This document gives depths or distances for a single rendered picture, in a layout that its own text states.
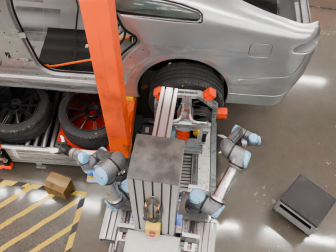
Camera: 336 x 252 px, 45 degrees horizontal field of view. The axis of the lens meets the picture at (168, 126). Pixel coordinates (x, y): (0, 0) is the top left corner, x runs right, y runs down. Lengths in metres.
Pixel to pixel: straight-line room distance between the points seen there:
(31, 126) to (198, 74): 1.68
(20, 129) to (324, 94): 3.35
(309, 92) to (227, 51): 2.00
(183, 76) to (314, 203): 1.66
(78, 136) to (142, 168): 1.98
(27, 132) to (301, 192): 2.61
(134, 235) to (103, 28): 1.28
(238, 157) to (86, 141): 1.60
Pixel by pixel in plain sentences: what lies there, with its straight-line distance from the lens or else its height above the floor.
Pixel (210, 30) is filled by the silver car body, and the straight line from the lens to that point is 3.08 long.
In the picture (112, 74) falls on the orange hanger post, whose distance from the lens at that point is 2.69.
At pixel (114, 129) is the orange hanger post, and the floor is 1.02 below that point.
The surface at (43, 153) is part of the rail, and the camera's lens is 4.06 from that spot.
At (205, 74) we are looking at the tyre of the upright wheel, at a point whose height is 1.15.
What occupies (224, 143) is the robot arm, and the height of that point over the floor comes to 1.25.
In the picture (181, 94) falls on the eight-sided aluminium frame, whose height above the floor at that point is 1.12.
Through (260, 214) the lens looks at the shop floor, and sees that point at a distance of 4.14.
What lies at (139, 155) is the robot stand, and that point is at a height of 2.03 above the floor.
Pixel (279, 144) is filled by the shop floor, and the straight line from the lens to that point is 4.53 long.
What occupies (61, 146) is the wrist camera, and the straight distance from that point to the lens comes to 3.03.
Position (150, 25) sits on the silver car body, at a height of 1.64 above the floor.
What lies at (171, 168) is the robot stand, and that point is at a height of 2.03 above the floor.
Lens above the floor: 3.79
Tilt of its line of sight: 58 degrees down
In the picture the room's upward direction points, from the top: 2 degrees clockwise
